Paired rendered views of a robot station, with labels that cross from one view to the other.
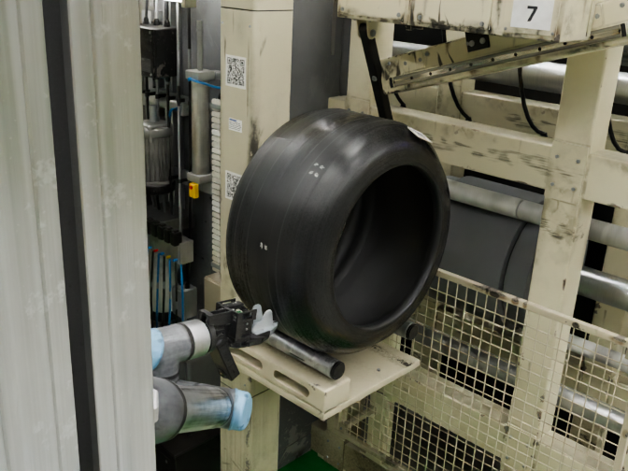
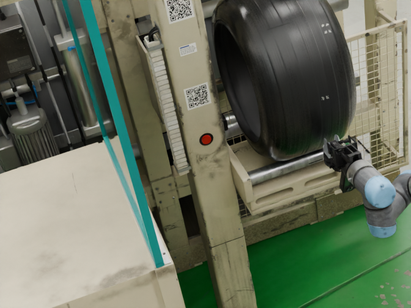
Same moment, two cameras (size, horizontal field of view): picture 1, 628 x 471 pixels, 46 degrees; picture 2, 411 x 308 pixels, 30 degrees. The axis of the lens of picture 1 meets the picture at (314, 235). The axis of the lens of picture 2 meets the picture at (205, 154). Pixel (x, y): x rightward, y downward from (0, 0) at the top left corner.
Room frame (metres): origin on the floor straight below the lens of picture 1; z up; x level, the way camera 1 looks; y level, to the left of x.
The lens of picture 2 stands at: (0.69, 1.80, 2.43)
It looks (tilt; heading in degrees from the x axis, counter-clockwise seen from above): 36 degrees down; 305
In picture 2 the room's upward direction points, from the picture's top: 12 degrees counter-clockwise
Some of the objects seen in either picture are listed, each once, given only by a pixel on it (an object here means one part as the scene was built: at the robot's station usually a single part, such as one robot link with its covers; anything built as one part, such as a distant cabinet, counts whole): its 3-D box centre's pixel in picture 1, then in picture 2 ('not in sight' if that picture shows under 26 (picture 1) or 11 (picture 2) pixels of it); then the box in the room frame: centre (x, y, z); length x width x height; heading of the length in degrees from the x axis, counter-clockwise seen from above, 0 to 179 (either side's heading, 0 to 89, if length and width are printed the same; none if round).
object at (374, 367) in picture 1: (321, 359); (280, 164); (1.68, -0.04, 0.80); 0.37 x 0.36 x 0.02; 137
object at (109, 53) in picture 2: not in sight; (125, 126); (2.56, -0.30, 0.61); 0.33 x 0.06 x 0.86; 137
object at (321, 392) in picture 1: (283, 365); (296, 178); (1.58, 0.06, 0.84); 0.36 x 0.09 x 0.06; 47
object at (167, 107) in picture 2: (223, 188); (169, 107); (1.88, 0.25, 1.19); 0.05 x 0.04 x 0.48; 137
